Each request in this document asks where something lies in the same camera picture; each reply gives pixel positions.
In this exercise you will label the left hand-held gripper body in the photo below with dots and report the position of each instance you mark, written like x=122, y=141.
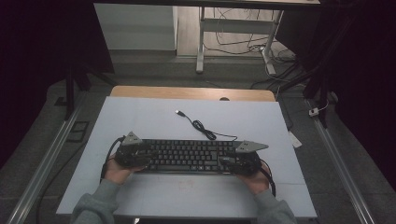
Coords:
x=130, y=157

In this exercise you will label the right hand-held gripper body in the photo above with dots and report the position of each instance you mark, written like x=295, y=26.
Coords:
x=247, y=163

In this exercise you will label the black keyboard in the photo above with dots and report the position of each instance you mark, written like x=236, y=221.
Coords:
x=186, y=155

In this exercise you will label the person's right hand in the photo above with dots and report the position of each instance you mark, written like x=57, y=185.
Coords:
x=255, y=183

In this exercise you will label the person's left hand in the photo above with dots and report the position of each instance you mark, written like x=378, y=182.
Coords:
x=116, y=174

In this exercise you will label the white board sheet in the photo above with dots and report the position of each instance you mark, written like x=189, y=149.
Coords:
x=140, y=118

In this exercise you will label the white paper tag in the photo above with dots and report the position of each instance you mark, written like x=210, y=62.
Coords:
x=295, y=140

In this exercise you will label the black floor plate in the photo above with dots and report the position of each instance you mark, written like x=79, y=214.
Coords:
x=77, y=131

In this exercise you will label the dark table grommet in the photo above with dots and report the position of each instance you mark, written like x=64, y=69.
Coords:
x=224, y=99

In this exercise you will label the small white adapter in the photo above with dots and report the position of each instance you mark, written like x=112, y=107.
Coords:
x=313, y=112

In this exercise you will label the black metal stand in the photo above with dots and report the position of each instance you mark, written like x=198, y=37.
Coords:
x=323, y=105
x=70, y=93

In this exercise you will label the white cabinet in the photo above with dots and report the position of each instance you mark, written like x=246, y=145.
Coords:
x=137, y=28

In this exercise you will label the dark curtain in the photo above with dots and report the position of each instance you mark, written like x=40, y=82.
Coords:
x=37, y=62
x=358, y=77

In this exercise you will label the white-legged desk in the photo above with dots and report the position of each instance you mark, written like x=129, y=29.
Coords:
x=232, y=25

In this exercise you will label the aluminium floor rail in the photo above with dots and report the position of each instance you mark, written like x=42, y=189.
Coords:
x=43, y=169
x=342, y=169

